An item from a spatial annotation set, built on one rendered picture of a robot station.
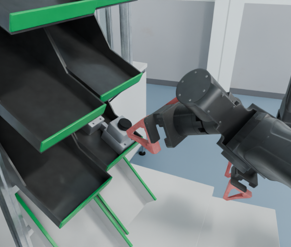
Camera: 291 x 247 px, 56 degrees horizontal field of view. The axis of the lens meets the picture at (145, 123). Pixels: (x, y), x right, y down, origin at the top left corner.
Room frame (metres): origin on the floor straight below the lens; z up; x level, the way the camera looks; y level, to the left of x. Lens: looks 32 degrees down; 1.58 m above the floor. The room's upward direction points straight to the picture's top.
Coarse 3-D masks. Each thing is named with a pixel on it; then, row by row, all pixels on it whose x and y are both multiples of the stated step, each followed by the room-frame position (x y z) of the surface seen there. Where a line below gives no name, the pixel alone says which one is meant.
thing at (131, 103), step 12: (144, 72) 2.02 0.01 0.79; (144, 84) 1.99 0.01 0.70; (120, 96) 1.63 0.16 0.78; (132, 96) 1.79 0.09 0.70; (144, 96) 1.99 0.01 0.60; (120, 108) 1.62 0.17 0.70; (132, 108) 1.79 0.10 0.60; (144, 108) 1.99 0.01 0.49; (132, 120) 1.78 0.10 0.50; (144, 132) 1.99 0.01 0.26; (132, 156) 1.79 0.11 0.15
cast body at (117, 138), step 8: (120, 120) 0.51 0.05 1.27; (128, 120) 0.52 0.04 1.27; (104, 128) 0.54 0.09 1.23; (112, 128) 0.50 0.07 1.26; (120, 128) 0.50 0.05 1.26; (128, 128) 0.50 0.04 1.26; (104, 136) 0.51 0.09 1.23; (112, 136) 0.50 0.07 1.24; (120, 136) 0.49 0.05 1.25; (112, 144) 0.50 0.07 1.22; (120, 144) 0.49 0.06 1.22; (128, 144) 0.50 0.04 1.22; (120, 152) 0.49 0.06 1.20
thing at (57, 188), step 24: (0, 120) 0.48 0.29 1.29; (0, 144) 0.36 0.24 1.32; (24, 144) 0.44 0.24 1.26; (72, 144) 0.46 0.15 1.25; (24, 168) 0.39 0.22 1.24; (48, 168) 0.40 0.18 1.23; (72, 168) 0.42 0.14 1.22; (96, 168) 0.42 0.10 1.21; (24, 192) 0.34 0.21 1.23; (48, 192) 0.36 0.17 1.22; (72, 192) 0.37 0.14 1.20; (96, 192) 0.36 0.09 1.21; (48, 216) 0.31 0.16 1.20; (72, 216) 0.32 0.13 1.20
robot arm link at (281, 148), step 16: (256, 112) 0.34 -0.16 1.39; (256, 128) 0.29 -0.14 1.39; (272, 128) 0.26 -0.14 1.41; (288, 128) 0.26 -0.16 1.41; (240, 144) 0.29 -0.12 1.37; (256, 144) 0.26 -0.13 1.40; (272, 144) 0.23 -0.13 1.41; (288, 144) 0.21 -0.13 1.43; (256, 160) 0.24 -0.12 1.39; (272, 160) 0.21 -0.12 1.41; (288, 160) 0.19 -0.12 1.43; (272, 176) 0.23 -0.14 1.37; (288, 176) 0.17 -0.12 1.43
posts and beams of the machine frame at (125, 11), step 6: (126, 6) 1.85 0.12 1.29; (126, 12) 1.85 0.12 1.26; (126, 18) 1.85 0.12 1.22; (126, 24) 1.85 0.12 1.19; (126, 30) 1.85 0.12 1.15; (126, 36) 1.85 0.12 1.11; (126, 42) 1.85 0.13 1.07; (126, 48) 1.86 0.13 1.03; (126, 54) 1.86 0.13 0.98; (126, 60) 1.86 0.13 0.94
